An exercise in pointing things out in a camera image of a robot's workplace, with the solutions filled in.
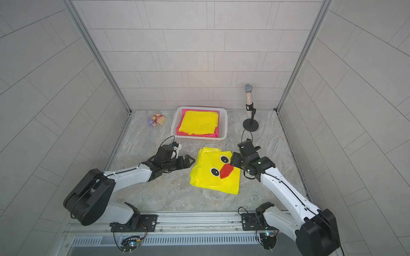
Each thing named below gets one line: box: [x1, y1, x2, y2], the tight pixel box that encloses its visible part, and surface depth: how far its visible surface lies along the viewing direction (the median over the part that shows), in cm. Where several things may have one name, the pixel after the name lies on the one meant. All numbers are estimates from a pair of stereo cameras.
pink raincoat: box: [176, 108, 220, 138], surface depth 96 cm
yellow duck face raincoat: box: [189, 147, 241, 195], surface depth 87 cm
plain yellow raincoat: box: [178, 110, 219, 136], surface depth 102 cm
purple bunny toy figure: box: [148, 116, 156, 128], surface depth 108 cm
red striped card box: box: [151, 113, 167, 126], surface depth 111 cm
